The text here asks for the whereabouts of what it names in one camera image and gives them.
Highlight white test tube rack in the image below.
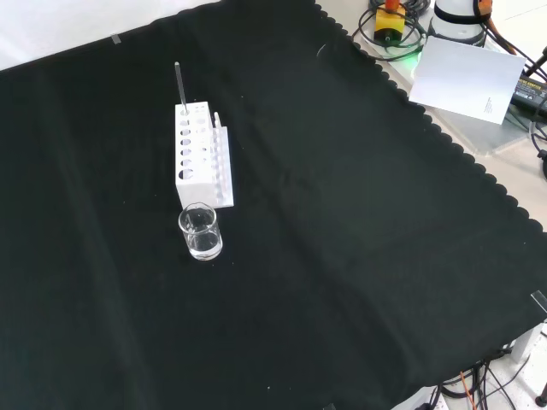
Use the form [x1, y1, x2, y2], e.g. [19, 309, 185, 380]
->
[174, 101, 236, 209]

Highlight clear glass rod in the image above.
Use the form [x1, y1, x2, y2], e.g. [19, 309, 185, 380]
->
[174, 61, 190, 116]

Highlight black bench cloth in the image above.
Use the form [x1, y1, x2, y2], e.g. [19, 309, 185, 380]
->
[0, 0, 547, 410]

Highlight small clear glass beaker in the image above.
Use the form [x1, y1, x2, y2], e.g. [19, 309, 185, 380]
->
[178, 202, 224, 261]

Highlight yellow stop button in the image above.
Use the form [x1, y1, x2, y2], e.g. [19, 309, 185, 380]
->
[373, 0, 407, 43]

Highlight pale board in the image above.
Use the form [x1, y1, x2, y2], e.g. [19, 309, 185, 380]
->
[408, 35, 526, 126]

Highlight black power adapter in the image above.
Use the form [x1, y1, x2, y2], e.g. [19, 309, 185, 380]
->
[511, 74, 547, 113]

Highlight black tripod leg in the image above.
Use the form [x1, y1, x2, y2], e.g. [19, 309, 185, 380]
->
[521, 45, 547, 80]

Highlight black cable coil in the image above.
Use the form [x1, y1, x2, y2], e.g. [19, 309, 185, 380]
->
[356, 0, 430, 62]

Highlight black floor cables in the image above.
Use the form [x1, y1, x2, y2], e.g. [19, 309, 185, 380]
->
[435, 357, 547, 410]

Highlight orange cable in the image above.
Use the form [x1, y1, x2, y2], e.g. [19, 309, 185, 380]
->
[473, 0, 516, 56]

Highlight white bracket block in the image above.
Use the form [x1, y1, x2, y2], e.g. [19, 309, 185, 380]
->
[510, 320, 547, 365]

